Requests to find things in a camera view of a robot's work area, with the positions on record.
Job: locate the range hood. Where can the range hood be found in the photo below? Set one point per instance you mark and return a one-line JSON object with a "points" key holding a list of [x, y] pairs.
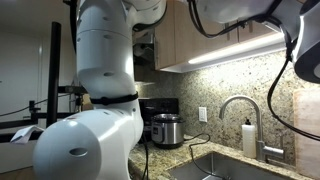
{"points": [[143, 50]]}

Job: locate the white wall outlet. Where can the white wall outlet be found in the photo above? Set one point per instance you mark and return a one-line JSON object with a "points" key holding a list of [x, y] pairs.
{"points": [[202, 114]]}

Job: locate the under-cabinet light strip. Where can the under-cabinet light strip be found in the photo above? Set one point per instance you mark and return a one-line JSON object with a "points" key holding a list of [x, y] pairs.
{"points": [[260, 43]]}

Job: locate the wooden cutting board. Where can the wooden cutting board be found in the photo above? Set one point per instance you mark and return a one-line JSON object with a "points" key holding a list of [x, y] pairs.
{"points": [[306, 106]]}

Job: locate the black metal camera stand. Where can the black metal camera stand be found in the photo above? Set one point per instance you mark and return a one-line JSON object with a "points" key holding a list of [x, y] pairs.
{"points": [[52, 114]]}

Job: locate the white soap dispenser bottle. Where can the white soap dispenser bottle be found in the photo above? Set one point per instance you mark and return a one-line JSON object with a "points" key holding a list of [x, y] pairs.
{"points": [[248, 137]]}

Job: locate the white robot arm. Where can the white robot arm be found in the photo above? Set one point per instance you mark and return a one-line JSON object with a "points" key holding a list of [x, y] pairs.
{"points": [[95, 144]]}

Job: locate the stainless steel pressure cooker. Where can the stainless steel pressure cooker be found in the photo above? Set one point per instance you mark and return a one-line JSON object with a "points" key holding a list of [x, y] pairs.
{"points": [[167, 131]]}

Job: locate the stainless steel sink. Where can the stainless steel sink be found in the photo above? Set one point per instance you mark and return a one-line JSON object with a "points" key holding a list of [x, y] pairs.
{"points": [[216, 166]]}

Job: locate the white paper tag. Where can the white paper tag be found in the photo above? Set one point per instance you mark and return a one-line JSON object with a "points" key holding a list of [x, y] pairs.
{"points": [[23, 135]]}

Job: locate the black stove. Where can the black stove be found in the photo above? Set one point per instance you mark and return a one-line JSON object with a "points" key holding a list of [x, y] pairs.
{"points": [[150, 107]]}

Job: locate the wooden upper cabinets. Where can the wooden upper cabinets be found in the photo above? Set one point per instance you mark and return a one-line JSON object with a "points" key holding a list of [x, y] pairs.
{"points": [[177, 41]]}

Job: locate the curved steel faucet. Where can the curved steel faucet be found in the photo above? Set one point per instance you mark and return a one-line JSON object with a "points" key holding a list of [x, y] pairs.
{"points": [[262, 150]]}

